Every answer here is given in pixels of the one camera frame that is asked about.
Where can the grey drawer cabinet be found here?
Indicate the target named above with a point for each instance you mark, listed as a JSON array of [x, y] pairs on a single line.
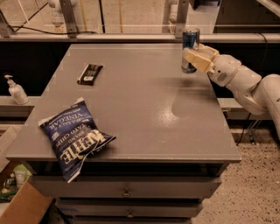
[[172, 142]]

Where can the metal railing frame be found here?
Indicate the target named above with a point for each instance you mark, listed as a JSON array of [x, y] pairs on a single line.
[[218, 21]]

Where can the blue silver redbull can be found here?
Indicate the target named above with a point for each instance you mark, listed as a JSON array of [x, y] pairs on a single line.
[[190, 40]]

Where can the cardboard box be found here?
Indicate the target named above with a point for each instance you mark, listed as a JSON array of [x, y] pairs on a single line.
[[27, 207]]

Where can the blue kettle chips bag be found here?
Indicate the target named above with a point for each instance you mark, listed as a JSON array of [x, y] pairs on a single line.
[[74, 135]]

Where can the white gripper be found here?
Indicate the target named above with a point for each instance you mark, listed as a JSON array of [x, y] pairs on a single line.
[[226, 71]]

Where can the dark brown snack bar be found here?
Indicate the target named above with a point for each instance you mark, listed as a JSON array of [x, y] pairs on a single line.
[[89, 74]]

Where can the white pump bottle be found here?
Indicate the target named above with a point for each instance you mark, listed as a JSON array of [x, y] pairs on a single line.
[[16, 91]]

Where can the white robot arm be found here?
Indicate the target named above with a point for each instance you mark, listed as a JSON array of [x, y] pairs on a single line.
[[256, 94]]

